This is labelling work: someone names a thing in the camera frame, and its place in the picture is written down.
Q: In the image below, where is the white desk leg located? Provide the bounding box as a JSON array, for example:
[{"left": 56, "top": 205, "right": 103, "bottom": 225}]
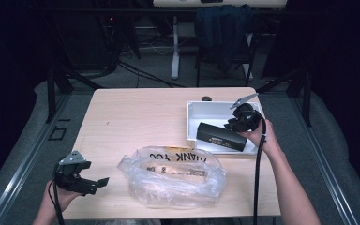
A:
[{"left": 170, "top": 15, "right": 182, "bottom": 81}]

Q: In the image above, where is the beige box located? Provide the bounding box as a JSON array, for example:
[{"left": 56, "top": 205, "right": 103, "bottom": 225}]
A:
[{"left": 142, "top": 162, "right": 210, "bottom": 186}]

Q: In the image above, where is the clear plastic bag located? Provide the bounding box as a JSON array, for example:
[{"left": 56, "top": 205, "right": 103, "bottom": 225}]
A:
[{"left": 116, "top": 145, "right": 228, "bottom": 210}]

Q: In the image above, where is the black tape square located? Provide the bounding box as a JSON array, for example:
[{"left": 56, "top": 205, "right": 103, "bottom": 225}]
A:
[{"left": 47, "top": 126, "right": 68, "bottom": 142}]

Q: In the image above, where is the black chair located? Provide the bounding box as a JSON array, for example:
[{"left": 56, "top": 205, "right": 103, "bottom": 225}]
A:
[{"left": 195, "top": 29, "right": 259, "bottom": 88}]

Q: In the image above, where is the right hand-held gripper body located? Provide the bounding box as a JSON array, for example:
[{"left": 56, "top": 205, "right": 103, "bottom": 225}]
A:
[{"left": 230, "top": 92, "right": 264, "bottom": 133}]

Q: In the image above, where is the black floor cable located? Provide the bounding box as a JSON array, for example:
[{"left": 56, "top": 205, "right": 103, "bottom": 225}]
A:
[{"left": 116, "top": 60, "right": 186, "bottom": 89}]

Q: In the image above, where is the person's right hand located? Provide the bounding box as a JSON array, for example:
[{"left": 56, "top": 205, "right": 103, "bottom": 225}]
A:
[{"left": 237, "top": 119, "right": 281, "bottom": 158}]

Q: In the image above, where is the person's left hand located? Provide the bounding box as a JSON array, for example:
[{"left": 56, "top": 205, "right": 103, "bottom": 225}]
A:
[{"left": 41, "top": 180, "right": 86, "bottom": 217}]

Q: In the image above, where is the metal floor rail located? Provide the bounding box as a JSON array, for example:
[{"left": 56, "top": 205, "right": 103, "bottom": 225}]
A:
[
  {"left": 289, "top": 96, "right": 360, "bottom": 225},
  {"left": 0, "top": 93, "right": 73, "bottom": 225}
]

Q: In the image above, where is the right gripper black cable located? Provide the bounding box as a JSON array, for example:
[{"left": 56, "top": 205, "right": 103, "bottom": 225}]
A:
[{"left": 252, "top": 115, "right": 267, "bottom": 225}]

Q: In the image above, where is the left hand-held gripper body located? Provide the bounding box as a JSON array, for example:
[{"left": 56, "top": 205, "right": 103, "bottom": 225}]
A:
[{"left": 54, "top": 150, "right": 92, "bottom": 192}]

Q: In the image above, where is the black metal stand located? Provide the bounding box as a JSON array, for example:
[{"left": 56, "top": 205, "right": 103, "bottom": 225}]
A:
[
  {"left": 255, "top": 66, "right": 314, "bottom": 128},
  {"left": 44, "top": 66, "right": 105, "bottom": 125}
]

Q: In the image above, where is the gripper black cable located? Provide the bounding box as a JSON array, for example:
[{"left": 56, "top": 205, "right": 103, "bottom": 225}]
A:
[
  {"left": 52, "top": 177, "right": 66, "bottom": 225},
  {"left": 252, "top": 115, "right": 267, "bottom": 225}
]

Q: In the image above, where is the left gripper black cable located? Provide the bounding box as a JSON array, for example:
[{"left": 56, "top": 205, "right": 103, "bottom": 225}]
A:
[{"left": 52, "top": 177, "right": 66, "bottom": 225}]

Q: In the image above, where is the long black box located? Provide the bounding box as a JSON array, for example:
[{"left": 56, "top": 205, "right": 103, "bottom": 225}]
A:
[{"left": 196, "top": 121, "right": 248, "bottom": 153}]

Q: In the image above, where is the white tray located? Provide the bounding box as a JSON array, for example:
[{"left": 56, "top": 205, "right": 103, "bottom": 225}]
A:
[{"left": 186, "top": 100, "right": 265, "bottom": 156}]

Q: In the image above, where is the dark blue cloth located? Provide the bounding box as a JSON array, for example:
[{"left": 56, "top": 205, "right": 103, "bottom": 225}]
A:
[{"left": 195, "top": 4, "right": 258, "bottom": 73}]

